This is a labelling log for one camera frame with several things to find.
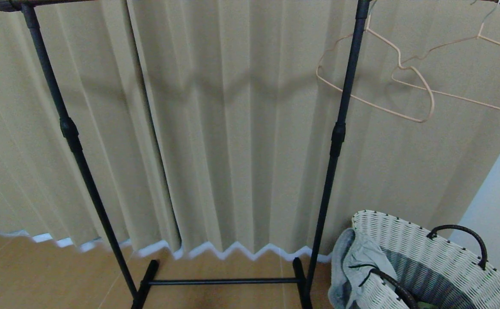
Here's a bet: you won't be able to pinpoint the beige curtain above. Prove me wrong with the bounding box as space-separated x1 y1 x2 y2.
0 0 500 263

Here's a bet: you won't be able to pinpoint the pink clothes hanger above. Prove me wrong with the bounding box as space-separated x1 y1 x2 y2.
316 0 436 124
391 0 500 118

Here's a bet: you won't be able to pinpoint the pale grey shorts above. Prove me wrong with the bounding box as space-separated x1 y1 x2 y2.
328 227 398 309

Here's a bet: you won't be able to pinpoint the black clothes rack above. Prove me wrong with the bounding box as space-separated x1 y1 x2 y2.
0 0 500 309

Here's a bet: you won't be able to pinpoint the white laundry basket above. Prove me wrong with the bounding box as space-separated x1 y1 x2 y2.
348 209 500 309

